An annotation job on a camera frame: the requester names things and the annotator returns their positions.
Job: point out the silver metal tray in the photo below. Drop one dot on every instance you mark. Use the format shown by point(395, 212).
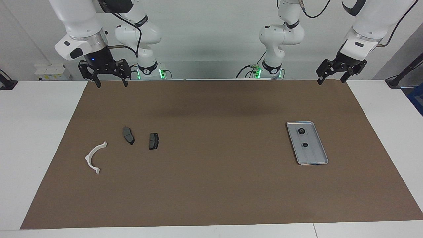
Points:
point(314, 155)

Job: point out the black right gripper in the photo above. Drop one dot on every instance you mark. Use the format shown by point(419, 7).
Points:
point(97, 58)

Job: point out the dark grey rectangular brake pad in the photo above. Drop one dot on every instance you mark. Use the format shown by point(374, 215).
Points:
point(153, 141)

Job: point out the white semicircular bracket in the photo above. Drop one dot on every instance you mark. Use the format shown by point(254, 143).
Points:
point(90, 162)

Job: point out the white power strip box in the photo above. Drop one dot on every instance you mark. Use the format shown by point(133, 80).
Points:
point(51, 72)

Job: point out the black table clamp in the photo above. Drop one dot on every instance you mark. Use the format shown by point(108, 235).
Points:
point(6, 84)

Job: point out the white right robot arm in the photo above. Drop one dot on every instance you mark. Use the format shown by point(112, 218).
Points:
point(79, 19)

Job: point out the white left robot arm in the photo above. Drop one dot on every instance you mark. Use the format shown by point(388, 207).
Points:
point(281, 36)

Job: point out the dark grey curved brake pad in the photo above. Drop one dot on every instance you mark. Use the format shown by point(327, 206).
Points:
point(128, 135)

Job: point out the brown table mat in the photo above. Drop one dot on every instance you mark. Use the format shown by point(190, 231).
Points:
point(211, 185)

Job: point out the blue crate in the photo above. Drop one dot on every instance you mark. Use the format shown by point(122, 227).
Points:
point(417, 100)

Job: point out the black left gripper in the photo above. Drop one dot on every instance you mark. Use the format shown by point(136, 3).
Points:
point(348, 61)

